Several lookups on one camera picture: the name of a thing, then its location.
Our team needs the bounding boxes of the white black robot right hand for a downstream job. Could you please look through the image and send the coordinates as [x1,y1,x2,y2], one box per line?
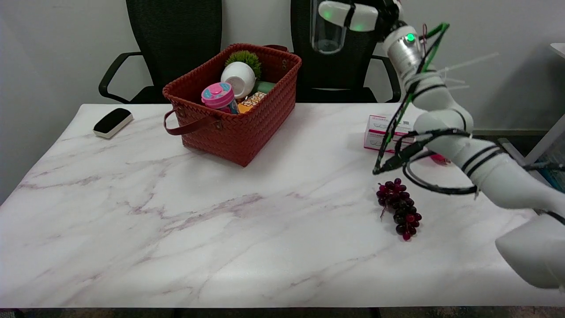
[318,0,405,41]

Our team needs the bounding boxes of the black translucent water bottle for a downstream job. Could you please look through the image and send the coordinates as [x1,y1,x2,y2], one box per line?
[310,0,348,55]

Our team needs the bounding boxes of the red woven basket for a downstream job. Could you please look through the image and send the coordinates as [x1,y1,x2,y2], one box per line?
[162,43,303,168]

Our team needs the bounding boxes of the black mesh office chair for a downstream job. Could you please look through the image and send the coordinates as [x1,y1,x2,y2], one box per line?
[290,0,402,103]
[98,0,223,105]

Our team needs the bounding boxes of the pink white cardboard box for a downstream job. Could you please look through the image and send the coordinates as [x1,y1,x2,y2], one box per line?
[364,114,451,167]

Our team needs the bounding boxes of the white plant pot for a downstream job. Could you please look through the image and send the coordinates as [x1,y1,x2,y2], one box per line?
[220,61,256,99]

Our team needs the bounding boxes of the orange snack package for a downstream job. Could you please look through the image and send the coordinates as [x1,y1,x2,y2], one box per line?
[237,91,268,114]

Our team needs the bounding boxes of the pink lidded cup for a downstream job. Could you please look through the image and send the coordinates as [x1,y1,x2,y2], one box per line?
[201,82,239,114]

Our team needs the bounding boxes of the dark red grape bunch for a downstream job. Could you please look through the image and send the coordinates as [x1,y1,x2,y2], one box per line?
[376,178,422,241]

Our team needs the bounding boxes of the white side table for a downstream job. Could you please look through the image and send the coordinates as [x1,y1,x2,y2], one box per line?
[524,42,565,165]

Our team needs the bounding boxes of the black white board eraser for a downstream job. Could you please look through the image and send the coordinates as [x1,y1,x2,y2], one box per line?
[93,108,134,139]

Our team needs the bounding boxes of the black cable with green plug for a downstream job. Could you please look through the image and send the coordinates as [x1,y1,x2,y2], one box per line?
[373,22,451,175]

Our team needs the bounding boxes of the black looping robot cable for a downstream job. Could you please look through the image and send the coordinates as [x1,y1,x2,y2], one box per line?
[402,149,480,196]

